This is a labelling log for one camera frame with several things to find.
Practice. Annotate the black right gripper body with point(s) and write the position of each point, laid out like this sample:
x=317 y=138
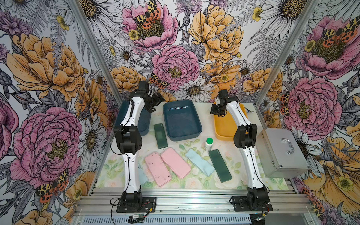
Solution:
x=218 y=109

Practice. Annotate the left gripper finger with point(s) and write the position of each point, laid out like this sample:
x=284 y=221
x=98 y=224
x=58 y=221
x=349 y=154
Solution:
x=151 y=108
x=157 y=99

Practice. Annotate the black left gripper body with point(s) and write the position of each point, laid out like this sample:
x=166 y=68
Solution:
x=149 y=102

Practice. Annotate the yellow plastic tray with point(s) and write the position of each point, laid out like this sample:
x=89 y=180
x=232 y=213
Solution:
x=225 y=127

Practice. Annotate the dark green case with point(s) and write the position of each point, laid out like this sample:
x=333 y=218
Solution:
x=220 y=166
x=160 y=136

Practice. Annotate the light blue case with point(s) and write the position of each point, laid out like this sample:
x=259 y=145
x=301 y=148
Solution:
x=199 y=162
x=142 y=175

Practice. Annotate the pink pencil case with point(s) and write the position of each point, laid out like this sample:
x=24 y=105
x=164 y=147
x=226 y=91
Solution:
x=158 y=169
x=176 y=163

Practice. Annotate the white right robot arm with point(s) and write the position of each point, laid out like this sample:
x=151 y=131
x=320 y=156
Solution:
x=257 y=198

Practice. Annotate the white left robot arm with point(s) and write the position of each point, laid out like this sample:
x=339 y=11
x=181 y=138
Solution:
x=127 y=142

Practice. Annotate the white bottle green cap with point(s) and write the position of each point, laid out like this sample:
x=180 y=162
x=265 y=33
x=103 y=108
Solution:
x=208 y=144

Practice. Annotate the silver metal case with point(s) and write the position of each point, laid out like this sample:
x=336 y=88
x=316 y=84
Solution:
x=280 y=154

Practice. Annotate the small circuit board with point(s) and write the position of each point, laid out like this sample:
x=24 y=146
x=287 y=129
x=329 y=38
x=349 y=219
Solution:
x=135 y=218

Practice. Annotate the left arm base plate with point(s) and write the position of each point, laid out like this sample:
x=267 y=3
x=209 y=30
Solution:
x=147 y=204

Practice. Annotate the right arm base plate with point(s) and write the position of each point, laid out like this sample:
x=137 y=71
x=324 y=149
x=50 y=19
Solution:
x=247 y=204

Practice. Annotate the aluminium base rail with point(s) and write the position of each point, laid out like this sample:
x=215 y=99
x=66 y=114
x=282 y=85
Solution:
x=196 y=207

